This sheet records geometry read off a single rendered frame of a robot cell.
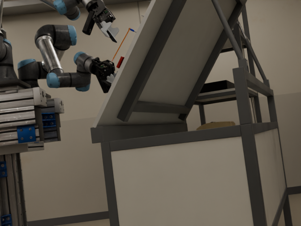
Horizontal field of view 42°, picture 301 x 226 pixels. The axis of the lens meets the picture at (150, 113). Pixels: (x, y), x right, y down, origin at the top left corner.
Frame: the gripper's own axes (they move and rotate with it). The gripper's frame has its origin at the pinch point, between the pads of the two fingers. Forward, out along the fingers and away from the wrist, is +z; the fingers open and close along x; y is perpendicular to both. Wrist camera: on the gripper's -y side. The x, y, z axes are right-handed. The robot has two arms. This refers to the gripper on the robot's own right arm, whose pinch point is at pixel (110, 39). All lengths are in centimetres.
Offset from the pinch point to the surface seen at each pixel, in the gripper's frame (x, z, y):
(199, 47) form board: 47, 13, 30
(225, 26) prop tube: -12, 35, 43
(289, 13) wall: 293, -41, 132
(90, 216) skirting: 223, 24, -169
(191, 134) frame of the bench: -22, 63, 9
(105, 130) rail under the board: -17.5, 40.1, -19.7
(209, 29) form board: 48, 8, 40
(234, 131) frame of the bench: -23, 72, 22
